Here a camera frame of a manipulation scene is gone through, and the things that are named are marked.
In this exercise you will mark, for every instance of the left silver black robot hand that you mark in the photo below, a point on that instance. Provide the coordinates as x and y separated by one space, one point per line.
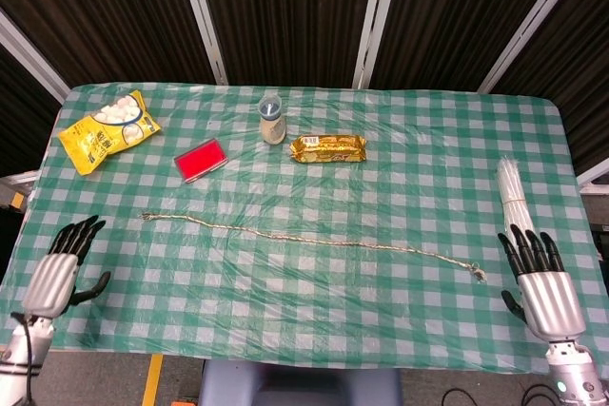
50 282

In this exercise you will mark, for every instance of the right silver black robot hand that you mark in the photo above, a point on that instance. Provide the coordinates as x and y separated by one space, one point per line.
549 301

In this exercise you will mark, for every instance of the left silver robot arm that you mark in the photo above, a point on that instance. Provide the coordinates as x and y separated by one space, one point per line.
14 358

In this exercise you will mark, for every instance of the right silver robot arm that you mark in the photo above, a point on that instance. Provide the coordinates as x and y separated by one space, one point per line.
575 373

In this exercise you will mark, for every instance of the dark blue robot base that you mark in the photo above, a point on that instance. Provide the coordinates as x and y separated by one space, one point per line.
295 387

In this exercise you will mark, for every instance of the bundle of white straws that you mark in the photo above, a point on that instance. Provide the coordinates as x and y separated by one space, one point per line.
511 197

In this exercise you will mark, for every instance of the yellow snack bag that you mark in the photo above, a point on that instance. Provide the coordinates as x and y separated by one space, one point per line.
95 140

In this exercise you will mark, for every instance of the red flat case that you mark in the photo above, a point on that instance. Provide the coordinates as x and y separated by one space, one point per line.
200 162

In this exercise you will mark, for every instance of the green checked plastic tablecloth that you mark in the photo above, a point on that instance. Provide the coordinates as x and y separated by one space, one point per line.
304 306

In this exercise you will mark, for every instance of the gold biscuit package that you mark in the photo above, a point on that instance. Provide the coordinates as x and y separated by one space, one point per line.
328 149

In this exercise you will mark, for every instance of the white bottle with clear cap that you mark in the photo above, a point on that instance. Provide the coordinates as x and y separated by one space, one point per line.
272 128

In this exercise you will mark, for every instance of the white partition post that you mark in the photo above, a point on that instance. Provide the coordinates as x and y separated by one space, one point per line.
376 16
534 21
202 16
33 61

